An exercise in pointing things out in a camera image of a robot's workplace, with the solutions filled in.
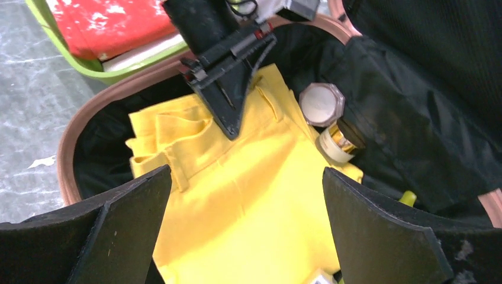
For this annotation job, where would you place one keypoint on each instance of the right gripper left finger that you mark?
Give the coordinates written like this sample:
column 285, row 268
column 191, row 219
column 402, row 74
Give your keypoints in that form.
column 108, row 238

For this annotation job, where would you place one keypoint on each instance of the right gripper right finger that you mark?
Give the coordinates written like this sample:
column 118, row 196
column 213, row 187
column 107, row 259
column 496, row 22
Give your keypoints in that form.
column 381, row 240

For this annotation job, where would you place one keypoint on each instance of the small white barcode box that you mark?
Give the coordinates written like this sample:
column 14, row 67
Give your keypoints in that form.
column 319, row 276

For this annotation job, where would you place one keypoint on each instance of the yellow trousers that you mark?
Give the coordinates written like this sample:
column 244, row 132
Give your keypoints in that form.
column 250, row 210

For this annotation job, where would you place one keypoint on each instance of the green plastic tray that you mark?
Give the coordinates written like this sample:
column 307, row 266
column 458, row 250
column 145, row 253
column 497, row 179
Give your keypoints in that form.
column 94, row 69

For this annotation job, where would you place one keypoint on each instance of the octagonal lid cosmetic jar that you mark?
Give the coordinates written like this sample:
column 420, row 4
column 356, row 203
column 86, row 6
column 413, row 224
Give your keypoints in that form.
column 321, row 104

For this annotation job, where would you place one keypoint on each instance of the pink hard-shell suitcase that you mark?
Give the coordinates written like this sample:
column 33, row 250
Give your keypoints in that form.
column 422, row 81

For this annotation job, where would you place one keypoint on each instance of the gold band cream jar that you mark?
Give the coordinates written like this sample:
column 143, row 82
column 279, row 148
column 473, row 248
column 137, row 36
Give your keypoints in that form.
column 341, row 142

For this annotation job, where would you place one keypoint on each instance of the red white patterned cloth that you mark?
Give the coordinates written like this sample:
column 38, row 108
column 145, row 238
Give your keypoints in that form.
column 103, row 29

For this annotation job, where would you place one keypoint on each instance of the yellow green tube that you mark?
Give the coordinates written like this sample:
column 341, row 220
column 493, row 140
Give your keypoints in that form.
column 408, row 198

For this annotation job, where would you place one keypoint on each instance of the white printed cloth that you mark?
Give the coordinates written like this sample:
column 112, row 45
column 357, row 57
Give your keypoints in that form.
column 169, row 44

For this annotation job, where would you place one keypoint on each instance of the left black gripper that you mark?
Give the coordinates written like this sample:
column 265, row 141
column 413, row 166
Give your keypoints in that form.
column 227, row 54

